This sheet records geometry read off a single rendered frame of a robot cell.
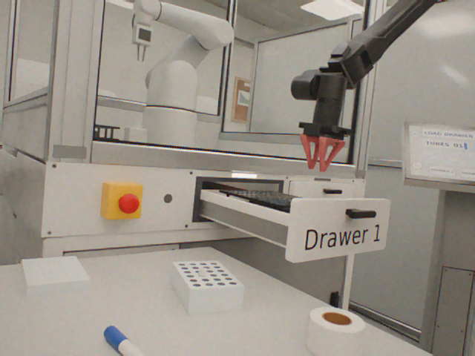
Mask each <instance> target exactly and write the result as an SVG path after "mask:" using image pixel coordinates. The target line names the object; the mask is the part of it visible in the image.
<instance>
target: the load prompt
mask: <svg viewBox="0 0 475 356"><path fill-rule="evenodd" d="M422 136H423V137H432V138H441V139H459V140H468V141H475V132H470V131H451V130H441V129H431V128H422Z"/></svg>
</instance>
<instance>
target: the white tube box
mask: <svg viewBox="0 0 475 356"><path fill-rule="evenodd" d="M200 267H205V268H206V277H199V276H198V274H199V268H200ZM170 284H171V286H173V288H174V290H175V292H176V293H177V296H178V297H179V298H180V301H181V303H182V304H183V306H184V308H185V310H186V311H187V313H188V314H205V313H214V312H231V311H240V310H242V305H243V291H244V285H243V284H241V283H240V282H239V281H238V280H237V279H236V278H235V277H234V276H233V275H232V274H231V273H230V272H229V271H228V270H227V268H226V267H224V266H223V265H222V264H221V263H220V262H219V261H218V260H210V261H181V262H172V264H171V280H170Z"/></svg>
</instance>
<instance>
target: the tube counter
mask: <svg viewBox="0 0 475 356"><path fill-rule="evenodd" d="M453 149H459V150H468V151H475V143H474V142H456V141H453Z"/></svg>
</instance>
